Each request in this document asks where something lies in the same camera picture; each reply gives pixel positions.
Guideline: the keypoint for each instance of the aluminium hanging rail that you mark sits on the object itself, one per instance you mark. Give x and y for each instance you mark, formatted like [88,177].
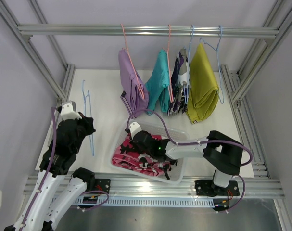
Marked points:
[116,30]

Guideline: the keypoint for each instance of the aluminium frame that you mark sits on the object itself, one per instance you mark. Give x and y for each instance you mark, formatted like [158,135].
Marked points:
[35,69]

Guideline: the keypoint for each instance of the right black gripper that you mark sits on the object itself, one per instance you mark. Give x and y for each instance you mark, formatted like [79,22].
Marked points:
[135,147]

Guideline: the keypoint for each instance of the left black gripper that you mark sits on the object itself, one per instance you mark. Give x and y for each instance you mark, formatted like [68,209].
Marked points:
[88,122]

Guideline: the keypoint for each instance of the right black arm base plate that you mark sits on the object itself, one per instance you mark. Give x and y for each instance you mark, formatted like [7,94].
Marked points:
[207,188]

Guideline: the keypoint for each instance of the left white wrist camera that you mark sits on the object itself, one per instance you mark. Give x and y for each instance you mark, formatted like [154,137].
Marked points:
[67,110]

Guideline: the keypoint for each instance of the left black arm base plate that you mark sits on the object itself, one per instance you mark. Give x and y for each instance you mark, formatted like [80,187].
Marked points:
[102,185]

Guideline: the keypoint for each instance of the purple white patterned trousers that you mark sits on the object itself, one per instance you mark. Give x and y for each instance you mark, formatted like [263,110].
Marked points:
[180,84]

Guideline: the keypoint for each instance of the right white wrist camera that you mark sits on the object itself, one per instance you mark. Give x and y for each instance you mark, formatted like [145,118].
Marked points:
[133,129]

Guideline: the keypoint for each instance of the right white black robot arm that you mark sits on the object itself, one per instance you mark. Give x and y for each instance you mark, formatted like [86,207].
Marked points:
[219,150]

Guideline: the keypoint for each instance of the teal trousers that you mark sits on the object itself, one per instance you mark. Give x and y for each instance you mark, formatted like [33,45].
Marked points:
[158,84]

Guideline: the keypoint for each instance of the pink camouflage trousers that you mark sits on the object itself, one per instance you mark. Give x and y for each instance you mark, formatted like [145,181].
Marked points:
[127,157]

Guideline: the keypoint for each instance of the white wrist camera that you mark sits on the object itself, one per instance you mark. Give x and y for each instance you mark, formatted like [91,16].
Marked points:
[133,129]
[67,110]

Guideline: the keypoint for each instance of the pink wire hanger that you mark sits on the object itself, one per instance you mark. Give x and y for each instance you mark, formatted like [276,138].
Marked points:
[133,65]
[168,63]

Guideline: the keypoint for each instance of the white slotted cable duct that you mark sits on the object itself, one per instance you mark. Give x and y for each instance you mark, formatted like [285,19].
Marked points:
[85,201]

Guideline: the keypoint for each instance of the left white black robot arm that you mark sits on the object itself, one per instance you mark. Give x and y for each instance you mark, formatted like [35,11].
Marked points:
[42,212]

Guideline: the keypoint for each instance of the olive yellow trousers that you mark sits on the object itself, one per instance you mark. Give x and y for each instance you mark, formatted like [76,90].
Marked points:
[204,90]

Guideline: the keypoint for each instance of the lilac purple trousers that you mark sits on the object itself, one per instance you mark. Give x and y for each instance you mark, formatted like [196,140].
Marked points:
[135,95]

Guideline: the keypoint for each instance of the white plastic basket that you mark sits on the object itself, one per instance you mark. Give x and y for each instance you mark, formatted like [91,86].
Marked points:
[176,174]

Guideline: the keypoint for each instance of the light blue wire hanger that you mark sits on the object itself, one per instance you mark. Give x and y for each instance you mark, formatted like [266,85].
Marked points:
[88,113]

